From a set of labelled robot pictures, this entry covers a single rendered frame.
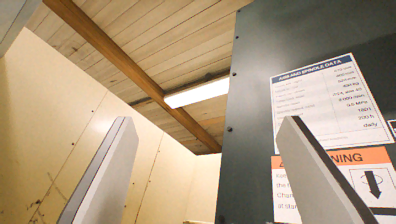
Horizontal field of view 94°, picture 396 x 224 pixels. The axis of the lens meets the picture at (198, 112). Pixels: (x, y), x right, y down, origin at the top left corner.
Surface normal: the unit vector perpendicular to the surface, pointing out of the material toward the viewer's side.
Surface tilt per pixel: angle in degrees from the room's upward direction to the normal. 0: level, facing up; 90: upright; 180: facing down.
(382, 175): 90
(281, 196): 90
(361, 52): 90
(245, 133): 90
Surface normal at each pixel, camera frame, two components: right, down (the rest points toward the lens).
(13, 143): 0.82, -0.21
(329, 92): -0.55, -0.56
